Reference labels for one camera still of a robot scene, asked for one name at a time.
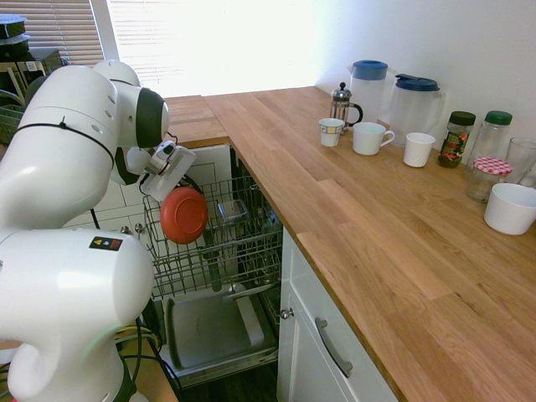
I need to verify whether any clear pitcher light blue lid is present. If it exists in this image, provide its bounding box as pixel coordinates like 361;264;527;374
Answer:
347;59;393;126

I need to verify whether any blue handled utensil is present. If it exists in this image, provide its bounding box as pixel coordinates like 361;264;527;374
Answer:
208;250;222;293

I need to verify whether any grey wire lower dishwasher rack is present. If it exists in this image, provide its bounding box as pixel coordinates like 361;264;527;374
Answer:
148;228;285;301

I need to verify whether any small patterned white cup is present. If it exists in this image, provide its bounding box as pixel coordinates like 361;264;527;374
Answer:
318;117;346;148

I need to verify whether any coffee jar black lid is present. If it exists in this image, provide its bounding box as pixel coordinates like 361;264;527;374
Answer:
437;111;477;169

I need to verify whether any clear jar green lid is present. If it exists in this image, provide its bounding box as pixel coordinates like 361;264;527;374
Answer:
472;110;514;168

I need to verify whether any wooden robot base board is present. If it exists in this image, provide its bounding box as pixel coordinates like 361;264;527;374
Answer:
136;358;180;402

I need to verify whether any white detergent dispenser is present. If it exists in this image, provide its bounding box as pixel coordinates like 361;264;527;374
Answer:
235;294;266;349

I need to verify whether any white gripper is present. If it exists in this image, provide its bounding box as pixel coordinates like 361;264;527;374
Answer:
144;143;205;203

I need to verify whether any glass French press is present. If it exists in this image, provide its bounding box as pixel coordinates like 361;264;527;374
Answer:
329;81;364;136

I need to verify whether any white bowl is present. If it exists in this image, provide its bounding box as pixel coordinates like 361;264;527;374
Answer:
483;183;536;236

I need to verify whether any clear pitcher dark blue lid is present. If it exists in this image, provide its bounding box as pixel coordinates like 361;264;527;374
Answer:
387;74;446;147

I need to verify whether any white ribbed cup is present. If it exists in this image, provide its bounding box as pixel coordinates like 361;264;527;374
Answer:
403;131;437;168

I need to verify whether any clear glass food container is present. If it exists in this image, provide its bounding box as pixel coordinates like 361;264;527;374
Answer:
217;199;249;228

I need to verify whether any yellow cable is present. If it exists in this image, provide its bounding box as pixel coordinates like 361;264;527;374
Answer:
115;322;162;344

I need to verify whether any bright window blind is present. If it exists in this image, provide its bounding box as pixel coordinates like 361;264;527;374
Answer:
106;0;319;98

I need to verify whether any black kitchen appliance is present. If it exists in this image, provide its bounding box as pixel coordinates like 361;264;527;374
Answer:
0;49;64;100

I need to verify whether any stainless dishwasher door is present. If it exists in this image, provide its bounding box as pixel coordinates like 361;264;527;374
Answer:
161;288;280;379

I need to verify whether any orange plastic plate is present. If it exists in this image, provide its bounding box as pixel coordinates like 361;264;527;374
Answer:
159;185;209;245

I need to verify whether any grey wire upper dishwasher rack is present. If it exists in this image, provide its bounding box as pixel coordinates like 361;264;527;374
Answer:
142;175;259;255

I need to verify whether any grey wire dishwasher rack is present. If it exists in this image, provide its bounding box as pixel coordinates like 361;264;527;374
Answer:
148;228;285;301
142;175;259;255

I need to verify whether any clear drinking glass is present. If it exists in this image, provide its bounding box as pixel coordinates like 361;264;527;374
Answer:
504;137;536;188

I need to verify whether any curved metal cabinet handle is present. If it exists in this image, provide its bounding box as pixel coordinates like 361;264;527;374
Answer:
314;317;354;379

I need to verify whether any grey green plastic crate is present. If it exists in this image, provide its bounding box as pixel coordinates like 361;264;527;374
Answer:
0;103;25;147

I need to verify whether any white cabinet under counter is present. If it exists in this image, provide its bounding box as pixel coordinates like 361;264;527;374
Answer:
276;225;408;402

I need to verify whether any glass jar red checkered lid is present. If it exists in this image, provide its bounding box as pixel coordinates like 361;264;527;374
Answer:
465;156;514;204

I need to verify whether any black cylinder blue top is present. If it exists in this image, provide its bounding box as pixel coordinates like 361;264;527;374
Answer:
0;13;33;58

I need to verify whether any white mug with handle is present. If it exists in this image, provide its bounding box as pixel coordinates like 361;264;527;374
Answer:
352;121;396;157

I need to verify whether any dark window blind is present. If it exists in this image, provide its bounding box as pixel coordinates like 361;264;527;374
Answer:
16;0;105;68

